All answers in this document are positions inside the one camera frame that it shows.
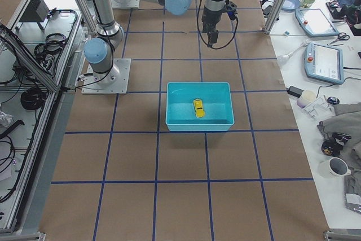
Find lower teach pendant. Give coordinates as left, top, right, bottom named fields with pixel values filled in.
left=304, top=42, right=344, bottom=85

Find yellow beetle toy car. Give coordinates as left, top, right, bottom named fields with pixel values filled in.
left=193, top=99, right=205, bottom=118

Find aluminium frame post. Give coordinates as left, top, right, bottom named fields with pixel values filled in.
left=263, top=0, right=300, bottom=35

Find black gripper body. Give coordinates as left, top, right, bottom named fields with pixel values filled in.
left=201, top=7, right=223, bottom=33

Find white mug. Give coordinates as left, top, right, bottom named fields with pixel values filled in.
left=318, top=157, right=351, bottom=178

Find black scissors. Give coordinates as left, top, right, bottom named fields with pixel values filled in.
left=327, top=32, right=350, bottom=46

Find black power adapter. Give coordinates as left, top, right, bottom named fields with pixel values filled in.
left=287, top=86, right=304, bottom=98

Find teach pendant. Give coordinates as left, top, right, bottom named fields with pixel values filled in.
left=294, top=8, right=339, bottom=37
left=304, top=42, right=344, bottom=85

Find coiled black cable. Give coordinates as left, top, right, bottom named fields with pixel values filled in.
left=20, top=86, right=47, bottom=111

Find teal plastic bin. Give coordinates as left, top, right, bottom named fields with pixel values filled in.
left=165, top=82, right=235, bottom=132

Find light blue plate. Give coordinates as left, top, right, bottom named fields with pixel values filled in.
left=281, top=0, right=301, bottom=12

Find grey cloth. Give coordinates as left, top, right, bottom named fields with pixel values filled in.
left=317, top=103, right=360, bottom=176

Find upper teach pendant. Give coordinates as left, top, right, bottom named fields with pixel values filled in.
left=294, top=8, right=339, bottom=37

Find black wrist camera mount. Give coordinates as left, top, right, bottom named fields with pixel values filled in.
left=225, top=1, right=237, bottom=21

